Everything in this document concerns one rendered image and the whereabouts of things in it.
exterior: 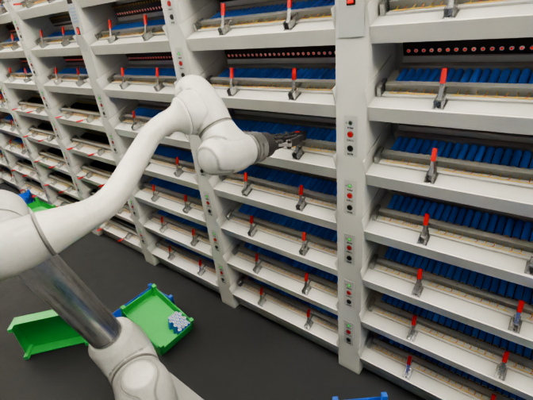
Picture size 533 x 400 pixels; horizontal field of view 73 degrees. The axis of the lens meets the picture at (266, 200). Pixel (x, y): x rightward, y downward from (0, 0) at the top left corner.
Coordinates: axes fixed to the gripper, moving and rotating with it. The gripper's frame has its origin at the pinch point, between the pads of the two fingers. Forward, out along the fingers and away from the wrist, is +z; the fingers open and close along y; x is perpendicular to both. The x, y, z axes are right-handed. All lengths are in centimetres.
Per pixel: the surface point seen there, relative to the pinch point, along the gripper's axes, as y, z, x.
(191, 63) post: -45, -5, 23
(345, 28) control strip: 19.2, -7.9, 31.1
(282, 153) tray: -6.6, 0.8, -7.0
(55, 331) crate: -105, -53, -100
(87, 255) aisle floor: -168, -6, -100
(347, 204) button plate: 19.9, 0.1, -19.7
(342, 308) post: 18, 7, -65
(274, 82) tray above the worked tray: -10.8, 1.1, 17.0
